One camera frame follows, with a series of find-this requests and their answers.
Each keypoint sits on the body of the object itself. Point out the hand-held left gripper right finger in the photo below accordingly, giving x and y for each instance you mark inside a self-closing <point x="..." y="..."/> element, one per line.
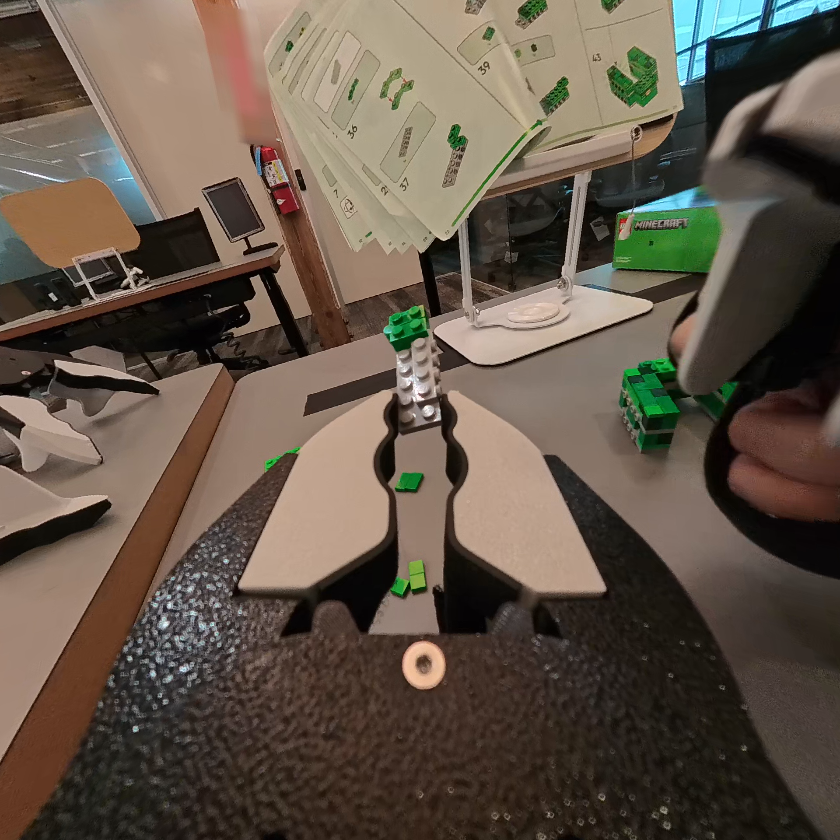
<point x="525" y="518"/>

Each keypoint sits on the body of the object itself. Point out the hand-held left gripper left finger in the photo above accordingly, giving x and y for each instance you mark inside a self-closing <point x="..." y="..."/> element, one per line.
<point x="315" y="512"/>

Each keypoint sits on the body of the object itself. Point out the grey long brick plate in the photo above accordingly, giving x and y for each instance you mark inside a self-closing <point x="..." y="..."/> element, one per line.
<point x="420" y="400"/>

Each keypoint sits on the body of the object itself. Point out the green angled brick plate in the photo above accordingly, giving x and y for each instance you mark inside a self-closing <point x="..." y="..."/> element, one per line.
<point x="407" y="325"/>

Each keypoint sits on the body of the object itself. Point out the grey desk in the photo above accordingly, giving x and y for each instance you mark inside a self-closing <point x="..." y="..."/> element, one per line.
<point x="564" y="420"/>

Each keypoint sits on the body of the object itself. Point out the person's right hand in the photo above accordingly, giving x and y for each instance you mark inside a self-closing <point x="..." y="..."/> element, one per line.
<point x="787" y="426"/>

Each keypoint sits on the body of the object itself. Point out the small green brick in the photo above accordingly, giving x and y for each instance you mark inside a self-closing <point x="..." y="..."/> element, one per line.
<point x="282" y="458"/>

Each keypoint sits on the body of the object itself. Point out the green flat tile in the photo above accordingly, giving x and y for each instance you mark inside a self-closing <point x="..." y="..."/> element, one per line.
<point x="409" y="482"/>

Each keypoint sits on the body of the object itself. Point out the small green angled plate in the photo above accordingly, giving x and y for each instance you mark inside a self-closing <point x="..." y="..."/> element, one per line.
<point x="400" y="587"/>
<point x="418" y="576"/>

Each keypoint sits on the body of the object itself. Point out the green studded plate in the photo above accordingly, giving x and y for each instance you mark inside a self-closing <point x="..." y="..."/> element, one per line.
<point x="718" y="401"/>

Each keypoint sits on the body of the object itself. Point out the green toy box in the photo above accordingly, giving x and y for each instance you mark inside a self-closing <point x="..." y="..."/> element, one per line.
<point x="663" y="253"/>

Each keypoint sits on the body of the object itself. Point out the green brick assembly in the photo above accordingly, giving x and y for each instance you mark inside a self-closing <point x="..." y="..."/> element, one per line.
<point x="656" y="407"/>

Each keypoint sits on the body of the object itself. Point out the black office chair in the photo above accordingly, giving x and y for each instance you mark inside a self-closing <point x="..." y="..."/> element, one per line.
<point x="216" y="325"/>

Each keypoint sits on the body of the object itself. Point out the black mesh chair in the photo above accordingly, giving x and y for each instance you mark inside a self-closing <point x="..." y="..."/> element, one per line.
<point x="754" y="65"/>

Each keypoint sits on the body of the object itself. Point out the spare gripper finger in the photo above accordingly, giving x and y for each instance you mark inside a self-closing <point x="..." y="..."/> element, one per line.
<point x="39" y="505"/>
<point x="52" y="439"/>

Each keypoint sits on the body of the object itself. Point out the tablet on stand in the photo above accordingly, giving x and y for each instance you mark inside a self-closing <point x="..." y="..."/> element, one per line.
<point x="233" y="210"/>

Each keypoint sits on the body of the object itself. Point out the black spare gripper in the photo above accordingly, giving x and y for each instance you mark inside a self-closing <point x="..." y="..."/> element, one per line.
<point x="26" y="371"/>

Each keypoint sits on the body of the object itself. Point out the red fire extinguisher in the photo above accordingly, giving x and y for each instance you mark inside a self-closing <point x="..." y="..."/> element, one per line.
<point x="279" y="180"/>

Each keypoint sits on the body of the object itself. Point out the open instruction booklet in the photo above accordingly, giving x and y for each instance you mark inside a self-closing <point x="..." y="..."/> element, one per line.
<point x="426" y="98"/>

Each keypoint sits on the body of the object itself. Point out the wooden support post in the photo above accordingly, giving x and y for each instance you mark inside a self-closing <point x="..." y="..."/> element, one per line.
<point x="315" y="262"/>

